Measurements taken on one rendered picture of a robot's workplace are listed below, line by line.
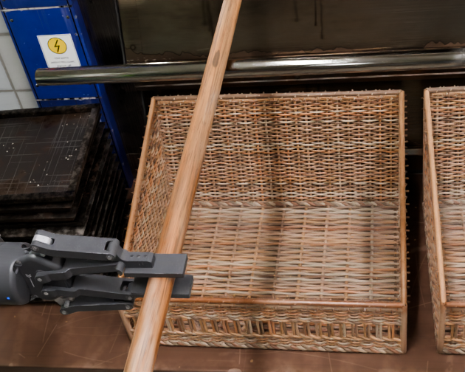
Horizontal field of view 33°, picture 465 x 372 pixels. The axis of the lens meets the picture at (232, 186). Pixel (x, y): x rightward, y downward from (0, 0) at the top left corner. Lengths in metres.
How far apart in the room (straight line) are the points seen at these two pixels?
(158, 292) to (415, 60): 0.56
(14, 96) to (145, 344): 1.14
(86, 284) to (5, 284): 0.09
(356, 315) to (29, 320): 0.71
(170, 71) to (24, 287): 0.46
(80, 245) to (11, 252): 0.09
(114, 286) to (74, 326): 0.77
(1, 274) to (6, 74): 0.98
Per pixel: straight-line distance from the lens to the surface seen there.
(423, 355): 1.57
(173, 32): 1.68
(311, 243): 1.73
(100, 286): 0.96
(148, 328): 0.86
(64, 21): 1.70
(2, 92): 1.91
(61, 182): 1.55
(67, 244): 0.91
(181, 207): 0.97
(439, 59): 1.23
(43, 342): 1.72
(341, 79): 1.72
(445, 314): 1.47
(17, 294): 0.96
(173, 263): 0.90
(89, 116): 1.66
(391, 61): 1.23
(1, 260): 0.96
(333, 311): 1.46
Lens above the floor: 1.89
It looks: 43 degrees down
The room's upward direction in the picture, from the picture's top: 11 degrees counter-clockwise
